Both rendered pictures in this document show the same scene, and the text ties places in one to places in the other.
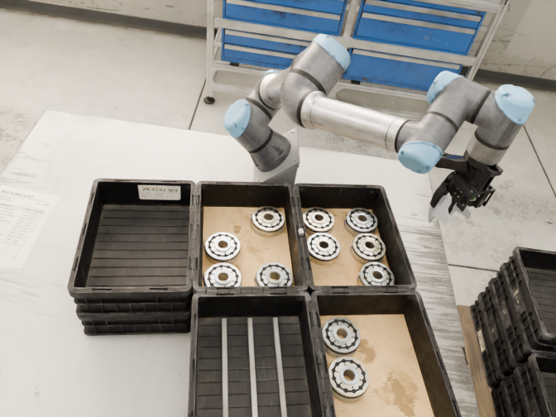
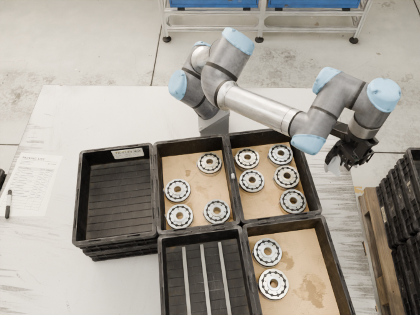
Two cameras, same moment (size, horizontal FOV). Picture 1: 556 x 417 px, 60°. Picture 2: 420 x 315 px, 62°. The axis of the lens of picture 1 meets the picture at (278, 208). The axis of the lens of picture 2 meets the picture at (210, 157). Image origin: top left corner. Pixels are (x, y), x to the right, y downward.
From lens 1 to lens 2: 0.31 m
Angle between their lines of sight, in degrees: 13
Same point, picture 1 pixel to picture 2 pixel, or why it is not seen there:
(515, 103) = (383, 99)
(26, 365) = (58, 286)
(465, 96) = (342, 91)
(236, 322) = (192, 247)
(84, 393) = (98, 302)
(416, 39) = not seen: outside the picture
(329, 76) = (237, 64)
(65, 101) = (62, 57)
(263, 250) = (208, 187)
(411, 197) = not seen: hidden behind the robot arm
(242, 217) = (190, 162)
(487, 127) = (362, 114)
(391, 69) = not seen: outside the picture
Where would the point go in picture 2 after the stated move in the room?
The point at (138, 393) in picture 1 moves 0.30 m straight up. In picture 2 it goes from (133, 299) to (112, 282)
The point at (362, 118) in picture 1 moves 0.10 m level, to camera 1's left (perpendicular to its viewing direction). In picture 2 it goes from (262, 110) to (226, 108)
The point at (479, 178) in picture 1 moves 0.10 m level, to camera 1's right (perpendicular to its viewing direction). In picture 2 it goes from (360, 147) to (398, 150)
